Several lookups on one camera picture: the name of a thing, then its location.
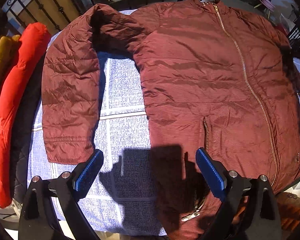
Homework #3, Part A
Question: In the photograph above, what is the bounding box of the red folded puffer jacket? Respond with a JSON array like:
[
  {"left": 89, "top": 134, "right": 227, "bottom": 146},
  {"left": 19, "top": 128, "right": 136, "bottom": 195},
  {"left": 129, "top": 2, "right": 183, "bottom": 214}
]
[{"left": 0, "top": 22, "right": 51, "bottom": 209}]

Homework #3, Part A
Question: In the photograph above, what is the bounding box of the mustard folded garment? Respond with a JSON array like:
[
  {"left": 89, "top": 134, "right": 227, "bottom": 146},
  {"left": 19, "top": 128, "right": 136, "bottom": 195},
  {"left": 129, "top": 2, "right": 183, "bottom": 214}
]
[{"left": 0, "top": 34, "right": 21, "bottom": 106}]

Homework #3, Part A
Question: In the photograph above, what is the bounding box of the blue plaid bed sheet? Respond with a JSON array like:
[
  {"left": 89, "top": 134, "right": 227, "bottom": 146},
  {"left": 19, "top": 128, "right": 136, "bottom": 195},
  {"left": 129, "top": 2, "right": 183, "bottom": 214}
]
[{"left": 26, "top": 9, "right": 300, "bottom": 237}]

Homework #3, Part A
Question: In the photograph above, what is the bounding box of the maroon quilted zip jacket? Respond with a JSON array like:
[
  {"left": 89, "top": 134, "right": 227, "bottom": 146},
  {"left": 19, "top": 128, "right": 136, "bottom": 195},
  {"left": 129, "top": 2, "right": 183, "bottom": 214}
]
[{"left": 42, "top": 0, "right": 300, "bottom": 239}]

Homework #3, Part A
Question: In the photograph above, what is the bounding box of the black quilted folded jacket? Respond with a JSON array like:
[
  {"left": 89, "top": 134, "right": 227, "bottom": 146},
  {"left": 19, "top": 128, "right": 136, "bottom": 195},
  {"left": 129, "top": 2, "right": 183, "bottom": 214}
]
[{"left": 10, "top": 56, "right": 45, "bottom": 204}]

